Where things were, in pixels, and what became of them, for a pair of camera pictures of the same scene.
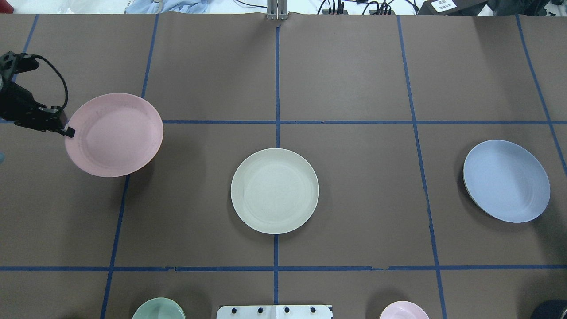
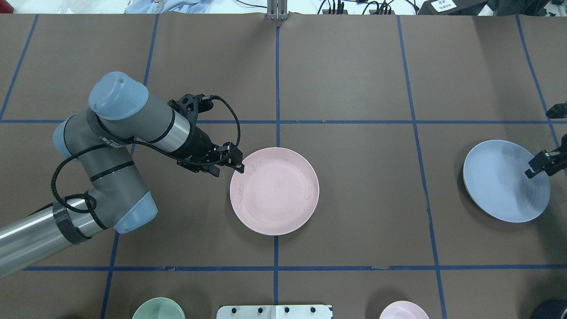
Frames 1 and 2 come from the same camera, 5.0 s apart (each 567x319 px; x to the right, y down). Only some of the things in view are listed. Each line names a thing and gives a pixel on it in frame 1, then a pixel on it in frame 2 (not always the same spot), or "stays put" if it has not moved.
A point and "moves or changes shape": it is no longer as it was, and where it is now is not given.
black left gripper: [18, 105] -> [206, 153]
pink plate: [117, 135] moves or changes shape
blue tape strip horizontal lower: [355, 268] stays put
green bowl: [159, 308] stays put
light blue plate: [506, 181] stays put
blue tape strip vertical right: [421, 165] stays put
